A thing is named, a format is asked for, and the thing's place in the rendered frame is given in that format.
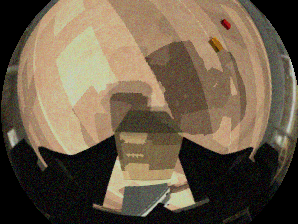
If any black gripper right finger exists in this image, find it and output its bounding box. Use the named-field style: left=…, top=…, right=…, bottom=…
left=178, top=136, right=254, bottom=204

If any red block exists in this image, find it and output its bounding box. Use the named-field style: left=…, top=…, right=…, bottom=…
left=221, top=20, right=231, bottom=30

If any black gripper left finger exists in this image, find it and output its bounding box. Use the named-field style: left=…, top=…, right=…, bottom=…
left=37, top=135, right=117, bottom=206

